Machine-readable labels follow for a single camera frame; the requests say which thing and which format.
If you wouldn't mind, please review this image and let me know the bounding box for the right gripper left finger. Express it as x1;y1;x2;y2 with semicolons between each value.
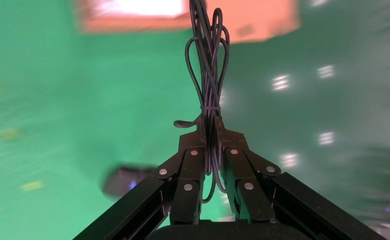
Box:
74;115;208;240

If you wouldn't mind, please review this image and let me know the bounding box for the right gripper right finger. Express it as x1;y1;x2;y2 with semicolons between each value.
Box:
214;115;388;240

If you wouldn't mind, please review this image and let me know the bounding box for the black data cable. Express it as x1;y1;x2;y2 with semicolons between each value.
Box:
173;0;231;205

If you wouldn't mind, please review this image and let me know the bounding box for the open brown cardboard box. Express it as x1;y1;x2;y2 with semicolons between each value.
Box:
77;0;302;45

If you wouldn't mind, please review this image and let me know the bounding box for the green table cloth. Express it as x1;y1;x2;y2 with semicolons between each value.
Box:
0;0;248;240

